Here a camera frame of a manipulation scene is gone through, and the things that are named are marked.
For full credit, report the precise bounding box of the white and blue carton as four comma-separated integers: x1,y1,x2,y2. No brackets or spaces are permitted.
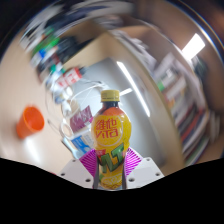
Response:
69,131,96,158

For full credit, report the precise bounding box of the yellow drink bottle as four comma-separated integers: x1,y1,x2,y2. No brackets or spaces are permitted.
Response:
90,89,132,191

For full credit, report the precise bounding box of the orange plastic cup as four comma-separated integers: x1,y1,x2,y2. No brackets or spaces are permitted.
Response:
15,105,46,140

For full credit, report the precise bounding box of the magenta snack packet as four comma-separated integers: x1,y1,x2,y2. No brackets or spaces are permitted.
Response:
69,105,94,133

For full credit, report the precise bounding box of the white LED light bar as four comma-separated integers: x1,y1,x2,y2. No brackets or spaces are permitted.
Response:
116,60,151,118
181,32,206,61

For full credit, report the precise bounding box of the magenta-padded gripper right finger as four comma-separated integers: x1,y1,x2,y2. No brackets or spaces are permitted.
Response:
123,146,165,190

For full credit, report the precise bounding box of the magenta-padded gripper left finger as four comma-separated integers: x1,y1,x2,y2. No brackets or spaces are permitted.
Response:
58,148,100,190

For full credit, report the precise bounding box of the red and white canister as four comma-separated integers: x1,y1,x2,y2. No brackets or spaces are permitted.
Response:
58,67,83,88

